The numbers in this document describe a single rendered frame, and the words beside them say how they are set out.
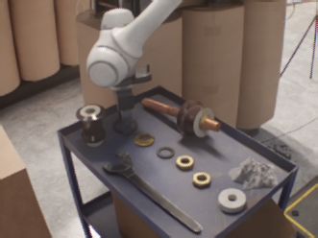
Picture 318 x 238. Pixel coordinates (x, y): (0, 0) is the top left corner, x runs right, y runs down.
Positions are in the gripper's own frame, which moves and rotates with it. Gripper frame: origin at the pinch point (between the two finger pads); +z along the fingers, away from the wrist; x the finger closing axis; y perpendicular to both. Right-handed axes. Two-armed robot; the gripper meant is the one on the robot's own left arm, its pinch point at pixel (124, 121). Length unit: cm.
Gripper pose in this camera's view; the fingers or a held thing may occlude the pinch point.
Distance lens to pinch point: 121.4
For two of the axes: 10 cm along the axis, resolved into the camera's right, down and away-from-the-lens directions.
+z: 0.1, 8.2, 5.7
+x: 2.6, 5.5, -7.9
